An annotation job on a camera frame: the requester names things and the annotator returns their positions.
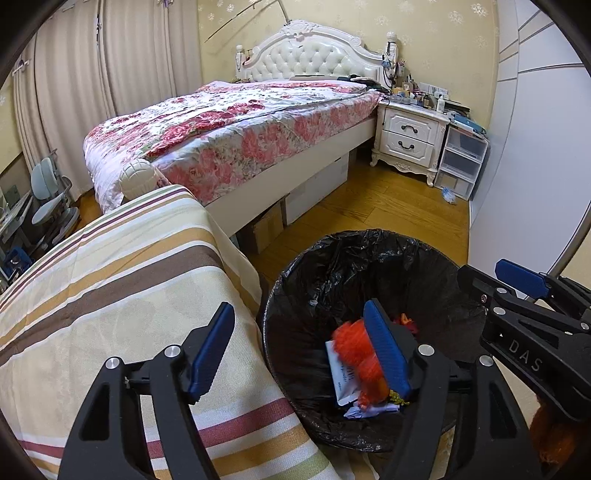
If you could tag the white bed with tufted headboard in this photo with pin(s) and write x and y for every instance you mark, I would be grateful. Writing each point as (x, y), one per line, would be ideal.
(304, 55)

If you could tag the clear plastic drawer unit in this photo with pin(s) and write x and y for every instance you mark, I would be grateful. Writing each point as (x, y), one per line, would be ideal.
(461, 157)

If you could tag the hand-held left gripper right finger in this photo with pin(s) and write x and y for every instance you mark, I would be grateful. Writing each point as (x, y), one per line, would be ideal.
(385, 350)

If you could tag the red foam fruit net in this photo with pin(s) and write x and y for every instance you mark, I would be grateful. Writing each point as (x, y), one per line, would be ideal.
(355, 341)

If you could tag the white paper trash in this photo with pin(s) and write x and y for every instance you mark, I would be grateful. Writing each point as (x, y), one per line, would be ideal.
(341, 374)

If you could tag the cream round bedpost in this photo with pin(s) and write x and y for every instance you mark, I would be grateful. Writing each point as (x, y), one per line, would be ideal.
(138, 177)

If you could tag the grey desk chair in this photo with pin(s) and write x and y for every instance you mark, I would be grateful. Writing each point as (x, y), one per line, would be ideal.
(46, 175)

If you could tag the yellow foam fruit net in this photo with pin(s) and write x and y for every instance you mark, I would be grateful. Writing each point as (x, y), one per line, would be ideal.
(398, 398)

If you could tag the white sliding wardrobe door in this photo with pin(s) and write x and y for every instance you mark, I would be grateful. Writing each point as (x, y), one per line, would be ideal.
(531, 115)

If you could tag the floral bedspread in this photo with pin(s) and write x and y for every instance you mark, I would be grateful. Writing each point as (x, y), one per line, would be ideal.
(231, 120)

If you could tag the thin rod on wall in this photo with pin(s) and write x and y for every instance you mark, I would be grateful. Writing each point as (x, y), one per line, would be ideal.
(231, 25)

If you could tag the beige curtains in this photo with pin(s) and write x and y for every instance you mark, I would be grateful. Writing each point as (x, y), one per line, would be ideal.
(92, 69)

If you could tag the orange plastic wrapper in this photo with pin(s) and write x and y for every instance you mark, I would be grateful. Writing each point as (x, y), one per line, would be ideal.
(408, 323)

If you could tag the brown cardboard box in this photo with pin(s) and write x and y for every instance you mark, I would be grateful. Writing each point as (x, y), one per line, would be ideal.
(265, 226)

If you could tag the white nightstand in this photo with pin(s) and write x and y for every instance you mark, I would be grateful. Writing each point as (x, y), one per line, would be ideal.
(406, 134)

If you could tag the striped bed cover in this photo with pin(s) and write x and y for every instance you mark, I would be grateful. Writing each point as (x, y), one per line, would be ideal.
(115, 300)

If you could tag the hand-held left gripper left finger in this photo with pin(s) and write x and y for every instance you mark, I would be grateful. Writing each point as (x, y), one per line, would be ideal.
(210, 353)

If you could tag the grey study desk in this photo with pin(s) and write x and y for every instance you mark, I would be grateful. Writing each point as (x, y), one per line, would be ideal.
(14, 214)

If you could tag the blue crate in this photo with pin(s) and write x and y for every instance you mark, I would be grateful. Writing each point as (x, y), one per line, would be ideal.
(16, 263)

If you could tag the blue white crumpled plastic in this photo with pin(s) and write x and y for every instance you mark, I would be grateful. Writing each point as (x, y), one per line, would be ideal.
(448, 196)

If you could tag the lavender paper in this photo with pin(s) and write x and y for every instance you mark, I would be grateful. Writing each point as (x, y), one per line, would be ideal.
(369, 410)

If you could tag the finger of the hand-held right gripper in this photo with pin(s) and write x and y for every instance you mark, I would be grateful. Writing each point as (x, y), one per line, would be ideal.
(480, 286)
(521, 279)

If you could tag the nightstand clutter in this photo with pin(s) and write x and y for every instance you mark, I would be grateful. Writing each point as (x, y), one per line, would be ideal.
(429, 90)

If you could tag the bin with black bag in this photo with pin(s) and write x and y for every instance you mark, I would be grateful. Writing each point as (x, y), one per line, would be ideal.
(323, 286)

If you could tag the white cardboard box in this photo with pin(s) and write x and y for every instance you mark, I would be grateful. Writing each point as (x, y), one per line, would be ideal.
(318, 184)

